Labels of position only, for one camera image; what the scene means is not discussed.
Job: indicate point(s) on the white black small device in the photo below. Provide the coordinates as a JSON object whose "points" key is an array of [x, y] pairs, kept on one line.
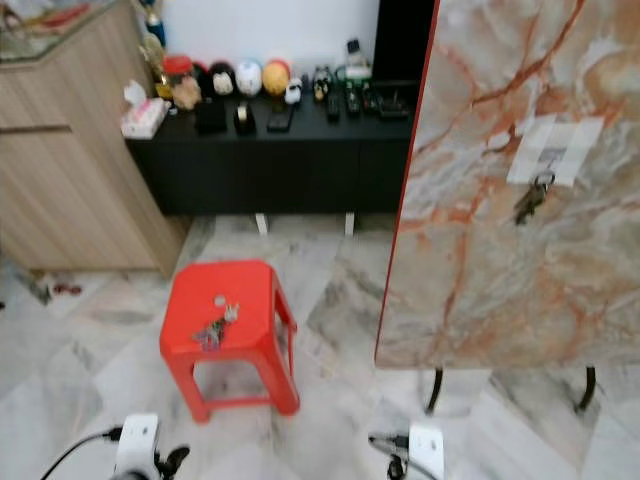
{"points": [[357, 60]]}

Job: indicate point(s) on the black round plush toy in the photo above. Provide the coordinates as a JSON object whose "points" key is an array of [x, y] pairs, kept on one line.
{"points": [[219, 80]]}

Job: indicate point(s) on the black TV console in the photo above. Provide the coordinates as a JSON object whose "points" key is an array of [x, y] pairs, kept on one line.
{"points": [[280, 168]]}

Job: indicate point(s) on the black tape dispenser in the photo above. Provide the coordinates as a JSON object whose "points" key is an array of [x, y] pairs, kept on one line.
{"points": [[244, 120]]}

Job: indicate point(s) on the marble pattern board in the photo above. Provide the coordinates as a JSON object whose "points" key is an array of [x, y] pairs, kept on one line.
{"points": [[500, 280]]}

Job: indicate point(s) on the panda plush toy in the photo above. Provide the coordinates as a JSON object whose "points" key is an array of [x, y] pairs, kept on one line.
{"points": [[293, 92]]}

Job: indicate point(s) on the black board stand leg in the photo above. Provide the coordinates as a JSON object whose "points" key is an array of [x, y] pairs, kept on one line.
{"points": [[587, 390], [436, 392]]}

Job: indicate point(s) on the blue gold trophy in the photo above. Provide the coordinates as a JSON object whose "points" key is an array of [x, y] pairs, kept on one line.
{"points": [[154, 25]]}

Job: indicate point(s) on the key bunch with colourful tags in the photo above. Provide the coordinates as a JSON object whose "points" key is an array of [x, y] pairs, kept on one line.
{"points": [[217, 327]]}

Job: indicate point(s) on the black flat device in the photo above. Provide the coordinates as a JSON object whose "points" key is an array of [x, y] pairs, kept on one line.
{"points": [[279, 119]]}

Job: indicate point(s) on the red plastic stool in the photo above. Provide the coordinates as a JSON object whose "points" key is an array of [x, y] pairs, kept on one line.
{"points": [[255, 325]]}

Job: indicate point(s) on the white round plush toy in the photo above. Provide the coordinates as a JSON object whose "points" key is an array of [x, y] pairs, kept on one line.
{"points": [[248, 79]]}

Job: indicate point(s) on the brown plush toy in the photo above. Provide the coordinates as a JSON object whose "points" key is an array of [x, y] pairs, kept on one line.
{"points": [[187, 95]]}

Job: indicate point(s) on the black wallet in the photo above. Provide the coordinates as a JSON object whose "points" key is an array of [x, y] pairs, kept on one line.
{"points": [[211, 118]]}

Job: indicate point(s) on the white hook patch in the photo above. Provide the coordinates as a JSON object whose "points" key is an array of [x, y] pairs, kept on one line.
{"points": [[560, 138]]}

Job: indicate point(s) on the light wooden cabinet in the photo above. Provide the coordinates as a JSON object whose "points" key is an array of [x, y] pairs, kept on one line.
{"points": [[60, 180]]}

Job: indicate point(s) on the pink tissue pack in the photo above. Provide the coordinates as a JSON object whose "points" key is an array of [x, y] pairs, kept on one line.
{"points": [[143, 116]]}

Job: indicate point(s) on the red dumbbell toy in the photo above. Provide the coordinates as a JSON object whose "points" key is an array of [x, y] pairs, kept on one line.
{"points": [[67, 290]]}

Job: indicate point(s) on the yellow round plush toy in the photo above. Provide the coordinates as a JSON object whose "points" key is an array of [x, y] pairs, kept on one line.
{"points": [[276, 77]]}

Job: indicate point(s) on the black remote control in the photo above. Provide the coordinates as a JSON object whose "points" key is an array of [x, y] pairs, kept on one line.
{"points": [[332, 105]]}

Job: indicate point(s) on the black television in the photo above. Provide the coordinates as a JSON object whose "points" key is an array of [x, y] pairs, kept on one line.
{"points": [[400, 40]]}

